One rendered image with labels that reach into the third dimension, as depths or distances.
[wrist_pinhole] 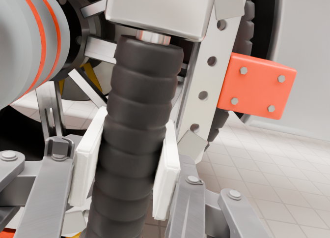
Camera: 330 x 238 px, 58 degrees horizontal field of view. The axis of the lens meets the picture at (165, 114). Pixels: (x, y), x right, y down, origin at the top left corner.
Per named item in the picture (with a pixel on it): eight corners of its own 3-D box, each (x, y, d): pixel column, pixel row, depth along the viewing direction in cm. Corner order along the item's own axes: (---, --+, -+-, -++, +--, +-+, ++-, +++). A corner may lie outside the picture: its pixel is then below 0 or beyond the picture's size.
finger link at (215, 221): (178, 203, 12) (248, 215, 13) (173, 151, 17) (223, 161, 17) (171, 233, 13) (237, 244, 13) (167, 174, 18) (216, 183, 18)
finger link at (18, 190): (59, 216, 12) (-17, 204, 12) (85, 160, 17) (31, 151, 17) (63, 184, 12) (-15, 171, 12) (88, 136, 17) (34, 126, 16)
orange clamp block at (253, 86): (206, 94, 46) (261, 105, 47) (216, 109, 38) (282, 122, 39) (218, 48, 44) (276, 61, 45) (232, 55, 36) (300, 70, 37)
